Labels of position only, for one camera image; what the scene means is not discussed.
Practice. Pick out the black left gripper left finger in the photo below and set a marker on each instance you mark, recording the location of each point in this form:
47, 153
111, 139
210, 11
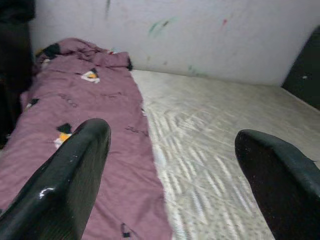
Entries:
62, 190

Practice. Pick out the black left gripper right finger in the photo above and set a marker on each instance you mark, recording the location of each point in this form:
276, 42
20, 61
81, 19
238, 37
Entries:
282, 190

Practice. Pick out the cream quilted mattress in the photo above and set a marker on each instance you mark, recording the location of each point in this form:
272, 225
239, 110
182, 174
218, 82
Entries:
212, 125

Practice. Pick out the purple cartoon print quilt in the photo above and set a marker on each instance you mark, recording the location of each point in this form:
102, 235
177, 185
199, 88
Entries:
100, 100

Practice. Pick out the black furniture panel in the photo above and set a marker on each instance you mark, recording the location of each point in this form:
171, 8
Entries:
12, 62

